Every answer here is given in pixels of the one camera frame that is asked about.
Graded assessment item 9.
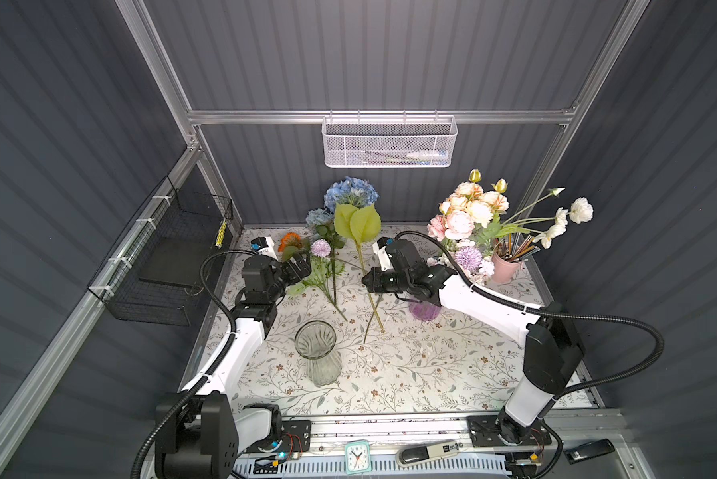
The cream peach rose stem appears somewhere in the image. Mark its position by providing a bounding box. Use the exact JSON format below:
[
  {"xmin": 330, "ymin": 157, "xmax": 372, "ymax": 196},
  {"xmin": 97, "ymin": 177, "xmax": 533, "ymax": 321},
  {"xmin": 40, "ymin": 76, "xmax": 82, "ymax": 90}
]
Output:
[{"xmin": 480, "ymin": 179, "xmax": 509, "ymax": 214}]

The clear ribbed glass vase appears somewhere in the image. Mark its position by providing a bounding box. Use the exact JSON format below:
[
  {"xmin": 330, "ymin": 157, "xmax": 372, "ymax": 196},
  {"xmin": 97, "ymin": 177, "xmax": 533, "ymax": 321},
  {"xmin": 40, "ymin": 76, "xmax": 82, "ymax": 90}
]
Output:
[{"xmin": 295, "ymin": 321, "xmax": 342, "ymax": 387}]

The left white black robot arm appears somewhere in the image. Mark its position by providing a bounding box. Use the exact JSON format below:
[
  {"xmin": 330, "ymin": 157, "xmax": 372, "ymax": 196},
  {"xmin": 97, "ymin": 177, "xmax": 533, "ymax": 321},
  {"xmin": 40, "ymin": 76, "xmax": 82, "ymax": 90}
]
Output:
[{"xmin": 131, "ymin": 251, "xmax": 312, "ymax": 478}]

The red flower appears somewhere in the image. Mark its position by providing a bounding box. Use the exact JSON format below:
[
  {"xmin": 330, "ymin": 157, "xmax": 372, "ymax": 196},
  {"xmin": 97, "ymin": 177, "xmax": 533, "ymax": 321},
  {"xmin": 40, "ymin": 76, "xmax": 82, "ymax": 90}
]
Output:
[{"xmin": 362, "ymin": 293, "xmax": 384, "ymax": 343}]

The orange flower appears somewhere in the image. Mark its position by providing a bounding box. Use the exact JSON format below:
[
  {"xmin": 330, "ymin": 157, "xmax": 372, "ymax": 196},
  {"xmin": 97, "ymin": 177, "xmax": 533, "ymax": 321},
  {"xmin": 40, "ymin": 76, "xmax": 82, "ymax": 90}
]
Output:
[{"xmin": 278, "ymin": 232, "xmax": 304, "ymax": 253}]

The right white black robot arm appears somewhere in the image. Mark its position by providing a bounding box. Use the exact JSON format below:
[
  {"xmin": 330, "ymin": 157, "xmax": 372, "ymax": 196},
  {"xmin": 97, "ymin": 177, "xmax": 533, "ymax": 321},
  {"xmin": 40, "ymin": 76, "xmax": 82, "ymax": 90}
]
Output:
[{"xmin": 362, "ymin": 237, "xmax": 584, "ymax": 444}]

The white wire mesh basket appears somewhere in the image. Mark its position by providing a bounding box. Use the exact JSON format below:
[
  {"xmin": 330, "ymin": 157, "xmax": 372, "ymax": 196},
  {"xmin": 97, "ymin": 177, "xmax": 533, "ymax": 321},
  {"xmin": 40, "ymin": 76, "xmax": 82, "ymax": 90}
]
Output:
[{"xmin": 321, "ymin": 114, "xmax": 458, "ymax": 169}]

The lilac small blossom sprig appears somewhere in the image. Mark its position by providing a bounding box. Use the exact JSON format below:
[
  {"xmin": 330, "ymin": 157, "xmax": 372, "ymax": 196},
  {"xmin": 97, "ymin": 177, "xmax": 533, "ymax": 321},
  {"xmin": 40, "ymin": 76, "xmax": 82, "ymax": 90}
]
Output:
[{"xmin": 442, "ymin": 239, "xmax": 495, "ymax": 283}]

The small green alarm clock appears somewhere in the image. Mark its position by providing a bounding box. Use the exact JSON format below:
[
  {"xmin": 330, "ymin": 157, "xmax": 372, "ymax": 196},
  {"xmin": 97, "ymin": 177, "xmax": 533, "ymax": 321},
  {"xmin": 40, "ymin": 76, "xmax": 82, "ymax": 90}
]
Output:
[{"xmin": 344, "ymin": 440, "xmax": 372, "ymax": 475}]

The blue hydrangea flower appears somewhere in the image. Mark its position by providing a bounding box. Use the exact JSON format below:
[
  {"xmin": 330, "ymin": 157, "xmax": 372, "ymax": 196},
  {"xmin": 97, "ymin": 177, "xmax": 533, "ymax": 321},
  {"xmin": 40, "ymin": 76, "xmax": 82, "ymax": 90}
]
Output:
[{"xmin": 323, "ymin": 176, "xmax": 386, "ymax": 333}]

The white poppy flower stem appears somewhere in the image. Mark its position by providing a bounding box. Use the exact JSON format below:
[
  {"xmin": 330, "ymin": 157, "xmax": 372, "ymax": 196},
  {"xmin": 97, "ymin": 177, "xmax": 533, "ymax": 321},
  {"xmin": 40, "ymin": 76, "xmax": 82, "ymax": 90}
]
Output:
[{"xmin": 496, "ymin": 187, "xmax": 594, "ymax": 249}]

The right black corrugated cable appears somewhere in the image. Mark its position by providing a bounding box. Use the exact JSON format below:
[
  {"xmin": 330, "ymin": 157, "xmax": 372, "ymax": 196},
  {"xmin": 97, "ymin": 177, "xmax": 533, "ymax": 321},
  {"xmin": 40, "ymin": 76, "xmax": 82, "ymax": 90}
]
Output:
[{"xmin": 393, "ymin": 230, "xmax": 666, "ymax": 399}]

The blue purple glass vase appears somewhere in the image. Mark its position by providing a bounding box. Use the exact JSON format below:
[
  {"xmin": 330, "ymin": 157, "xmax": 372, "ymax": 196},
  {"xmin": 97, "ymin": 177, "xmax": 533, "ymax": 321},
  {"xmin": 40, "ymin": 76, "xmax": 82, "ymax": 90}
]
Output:
[{"xmin": 408, "ymin": 303, "xmax": 442, "ymax": 323}]

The grey stapler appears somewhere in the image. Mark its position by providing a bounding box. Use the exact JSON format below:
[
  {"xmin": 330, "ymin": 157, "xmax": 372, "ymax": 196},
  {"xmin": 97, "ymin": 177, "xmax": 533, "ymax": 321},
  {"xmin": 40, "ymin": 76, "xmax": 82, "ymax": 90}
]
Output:
[{"xmin": 396, "ymin": 441, "xmax": 461, "ymax": 468}]

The pink rose stem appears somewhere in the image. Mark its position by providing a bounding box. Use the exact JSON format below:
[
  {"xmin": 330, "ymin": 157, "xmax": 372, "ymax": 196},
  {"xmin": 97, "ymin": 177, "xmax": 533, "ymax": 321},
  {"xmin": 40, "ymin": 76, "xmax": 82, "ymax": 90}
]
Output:
[{"xmin": 428, "ymin": 211, "xmax": 475, "ymax": 241}]

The pink pencil cup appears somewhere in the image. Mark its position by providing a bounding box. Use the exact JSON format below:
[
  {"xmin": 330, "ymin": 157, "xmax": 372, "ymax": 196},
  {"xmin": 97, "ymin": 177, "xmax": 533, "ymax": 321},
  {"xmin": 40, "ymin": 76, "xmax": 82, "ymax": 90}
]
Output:
[{"xmin": 491, "ymin": 253, "xmax": 522, "ymax": 285}]

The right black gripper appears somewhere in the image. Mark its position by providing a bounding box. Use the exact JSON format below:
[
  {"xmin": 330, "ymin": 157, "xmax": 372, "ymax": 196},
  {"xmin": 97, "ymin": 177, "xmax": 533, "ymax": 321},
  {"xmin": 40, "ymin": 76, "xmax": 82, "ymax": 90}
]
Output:
[{"xmin": 359, "ymin": 266, "xmax": 410, "ymax": 293}]

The black flat device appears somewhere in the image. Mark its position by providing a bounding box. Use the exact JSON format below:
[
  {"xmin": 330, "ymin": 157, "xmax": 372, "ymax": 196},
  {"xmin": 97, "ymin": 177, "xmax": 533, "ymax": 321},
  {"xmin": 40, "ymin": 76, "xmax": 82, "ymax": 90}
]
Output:
[{"xmin": 564, "ymin": 439, "xmax": 616, "ymax": 464}]

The black wire basket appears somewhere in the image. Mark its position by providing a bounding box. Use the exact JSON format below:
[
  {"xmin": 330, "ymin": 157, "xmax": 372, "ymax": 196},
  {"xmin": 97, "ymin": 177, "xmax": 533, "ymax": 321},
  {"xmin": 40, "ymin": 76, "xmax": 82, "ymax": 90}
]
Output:
[{"xmin": 88, "ymin": 182, "xmax": 235, "ymax": 327}]

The pale pink peony flower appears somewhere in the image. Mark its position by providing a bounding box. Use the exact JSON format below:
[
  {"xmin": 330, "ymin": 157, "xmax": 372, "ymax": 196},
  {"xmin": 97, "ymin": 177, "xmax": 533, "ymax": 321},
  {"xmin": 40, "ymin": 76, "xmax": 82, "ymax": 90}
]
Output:
[{"xmin": 440, "ymin": 169, "xmax": 494, "ymax": 228}]

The purple pompom flower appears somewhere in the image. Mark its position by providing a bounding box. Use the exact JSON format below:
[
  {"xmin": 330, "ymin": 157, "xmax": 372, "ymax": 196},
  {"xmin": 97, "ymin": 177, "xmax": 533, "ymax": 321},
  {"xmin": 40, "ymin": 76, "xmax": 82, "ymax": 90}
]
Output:
[{"xmin": 283, "ymin": 239, "xmax": 347, "ymax": 321}]

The light blue flower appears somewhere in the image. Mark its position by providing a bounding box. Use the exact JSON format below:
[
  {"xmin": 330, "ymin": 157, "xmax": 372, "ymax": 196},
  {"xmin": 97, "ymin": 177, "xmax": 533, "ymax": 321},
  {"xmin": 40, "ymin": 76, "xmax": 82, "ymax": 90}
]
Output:
[{"xmin": 306, "ymin": 208, "xmax": 334, "ymax": 239}]

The black corrugated cable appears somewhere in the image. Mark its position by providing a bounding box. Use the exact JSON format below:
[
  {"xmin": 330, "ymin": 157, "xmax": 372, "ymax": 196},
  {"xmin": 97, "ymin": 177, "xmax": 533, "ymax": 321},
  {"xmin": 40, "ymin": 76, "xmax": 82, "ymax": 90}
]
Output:
[
  {"xmin": 393, "ymin": 230, "xmax": 666, "ymax": 399},
  {"xmin": 129, "ymin": 248, "xmax": 258, "ymax": 479}
]

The floral patterned table mat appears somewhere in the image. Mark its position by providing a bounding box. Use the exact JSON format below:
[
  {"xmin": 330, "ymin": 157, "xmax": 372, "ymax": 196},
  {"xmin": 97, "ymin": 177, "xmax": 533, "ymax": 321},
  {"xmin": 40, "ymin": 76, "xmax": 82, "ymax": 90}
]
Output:
[{"xmin": 231, "ymin": 245, "xmax": 523, "ymax": 415}]

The left black corrugated cable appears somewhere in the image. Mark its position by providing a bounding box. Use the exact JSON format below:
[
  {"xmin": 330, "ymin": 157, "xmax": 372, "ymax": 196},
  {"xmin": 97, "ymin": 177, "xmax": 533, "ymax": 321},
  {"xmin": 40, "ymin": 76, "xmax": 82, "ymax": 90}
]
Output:
[{"xmin": 129, "ymin": 248, "xmax": 258, "ymax": 479}]

